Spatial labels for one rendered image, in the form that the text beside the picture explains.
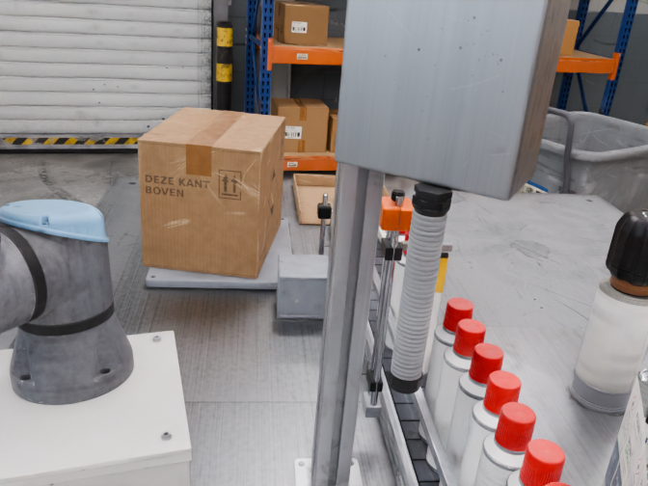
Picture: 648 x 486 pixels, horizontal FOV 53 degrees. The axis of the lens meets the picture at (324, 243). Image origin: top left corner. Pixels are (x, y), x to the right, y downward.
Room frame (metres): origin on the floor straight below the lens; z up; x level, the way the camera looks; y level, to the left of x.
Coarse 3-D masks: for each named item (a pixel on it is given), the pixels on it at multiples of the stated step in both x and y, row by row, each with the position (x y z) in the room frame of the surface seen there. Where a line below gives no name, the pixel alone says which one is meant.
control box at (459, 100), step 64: (384, 0) 0.58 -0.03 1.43; (448, 0) 0.55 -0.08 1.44; (512, 0) 0.53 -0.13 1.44; (384, 64) 0.58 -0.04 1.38; (448, 64) 0.55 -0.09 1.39; (512, 64) 0.53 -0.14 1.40; (384, 128) 0.57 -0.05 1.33; (448, 128) 0.55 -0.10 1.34; (512, 128) 0.52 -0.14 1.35; (512, 192) 0.52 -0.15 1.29
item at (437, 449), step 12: (396, 324) 0.86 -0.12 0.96; (420, 396) 0.68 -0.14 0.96; (420, 408) 0.66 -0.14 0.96; (420, 420) 0.65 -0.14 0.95; (432, 420) 0.64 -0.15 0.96; (432, 432) 0.61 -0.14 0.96; (432, 444) 0.60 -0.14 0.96; (432, 456) 0.59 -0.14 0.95; (444, 456) 0.58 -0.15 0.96; (444, 468) 0.56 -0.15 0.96; (444, 480) 0.54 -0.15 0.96
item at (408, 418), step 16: (368, 320) 1.01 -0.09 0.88; (384, 352) 0.90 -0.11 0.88; (384, 368) 0.86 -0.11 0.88; (400, 400) 0.78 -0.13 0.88; (400, 416) 0.74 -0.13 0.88; (416, 416) 0.75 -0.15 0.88; (416, 432) 0.71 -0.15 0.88; (416, 448) 0.68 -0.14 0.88; (416, 464) 0.65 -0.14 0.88; (432, 480) 0.62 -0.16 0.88
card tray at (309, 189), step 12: (300, 180) 1.84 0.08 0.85; (312, 180) 1.84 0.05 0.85; (324, 180) 1.85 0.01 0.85; (300, 192) 1.78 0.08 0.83; (312, 192) 1.79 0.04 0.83; (324, 192) 1.80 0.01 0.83; (384, 192) 1.77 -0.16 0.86; (300, 204) 1.58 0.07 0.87; (312, 204) 1.68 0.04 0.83; (300, 216) 1.54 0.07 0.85; (312, 216) 1.60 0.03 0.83
